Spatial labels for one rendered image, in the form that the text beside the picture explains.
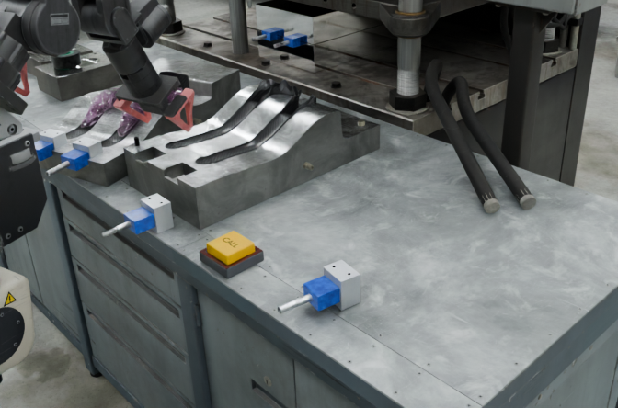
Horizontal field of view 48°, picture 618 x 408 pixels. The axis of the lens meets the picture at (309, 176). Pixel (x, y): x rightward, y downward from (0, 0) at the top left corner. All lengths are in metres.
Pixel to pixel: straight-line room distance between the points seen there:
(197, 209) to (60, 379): 1.13
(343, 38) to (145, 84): 1.13
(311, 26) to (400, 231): 0.99
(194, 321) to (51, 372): 0.96
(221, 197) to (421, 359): 0.52
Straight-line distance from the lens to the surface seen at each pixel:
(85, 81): 2.11
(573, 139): 2.65
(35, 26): 1.02
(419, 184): 1.46
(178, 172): 1.40
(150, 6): 1.21
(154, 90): 1.22
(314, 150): 1.46
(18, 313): 1.31
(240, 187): 1.35
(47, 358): 2.42
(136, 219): 1.31
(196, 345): 1.51
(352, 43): 2.27
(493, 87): 2.09
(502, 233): 1.31
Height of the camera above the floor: 1.47
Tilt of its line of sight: 27 degrees down
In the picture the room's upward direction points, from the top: 2 degrees counter-clockwise
